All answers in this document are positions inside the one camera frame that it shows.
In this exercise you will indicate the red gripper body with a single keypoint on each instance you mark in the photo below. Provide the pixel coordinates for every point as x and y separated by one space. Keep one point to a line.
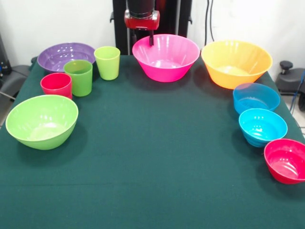
141 22

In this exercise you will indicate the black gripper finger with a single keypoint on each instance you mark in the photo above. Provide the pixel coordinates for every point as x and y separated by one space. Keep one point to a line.
133 38
151 38

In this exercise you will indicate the pink bowl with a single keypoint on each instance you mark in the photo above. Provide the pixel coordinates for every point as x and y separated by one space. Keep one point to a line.
164 71

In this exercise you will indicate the light green cup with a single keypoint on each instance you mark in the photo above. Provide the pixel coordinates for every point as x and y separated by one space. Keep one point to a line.
107 69

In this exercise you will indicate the dark green cup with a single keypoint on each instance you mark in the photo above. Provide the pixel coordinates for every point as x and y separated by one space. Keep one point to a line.
81 83

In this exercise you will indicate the purple bowl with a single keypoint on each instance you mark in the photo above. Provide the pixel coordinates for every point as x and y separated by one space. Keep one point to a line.
54 59

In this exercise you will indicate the orange bowl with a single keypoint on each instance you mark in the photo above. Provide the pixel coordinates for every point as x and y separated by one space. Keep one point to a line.
233 80

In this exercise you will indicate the red cup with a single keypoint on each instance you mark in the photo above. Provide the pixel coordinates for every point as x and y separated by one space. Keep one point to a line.
56 88

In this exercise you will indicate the translucent blue bowl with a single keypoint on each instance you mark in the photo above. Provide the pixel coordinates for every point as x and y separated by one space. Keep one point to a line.
257 95

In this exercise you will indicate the dark green table cloth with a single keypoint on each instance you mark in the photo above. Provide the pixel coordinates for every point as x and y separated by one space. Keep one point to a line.
152 167

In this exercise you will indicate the green bowl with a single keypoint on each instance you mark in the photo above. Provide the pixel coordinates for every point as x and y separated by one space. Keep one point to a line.
40 128

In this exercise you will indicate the turquoise bowl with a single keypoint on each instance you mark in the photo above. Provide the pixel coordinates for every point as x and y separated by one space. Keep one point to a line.
262 128

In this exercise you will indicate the red bowl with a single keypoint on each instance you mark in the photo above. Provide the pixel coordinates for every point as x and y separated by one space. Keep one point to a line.
286 162

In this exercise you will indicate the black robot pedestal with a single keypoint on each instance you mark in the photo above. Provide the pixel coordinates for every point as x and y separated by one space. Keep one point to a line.
119 23

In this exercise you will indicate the dark grey pedestal leg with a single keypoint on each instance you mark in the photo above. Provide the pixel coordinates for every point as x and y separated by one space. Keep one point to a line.
14 78
290 81

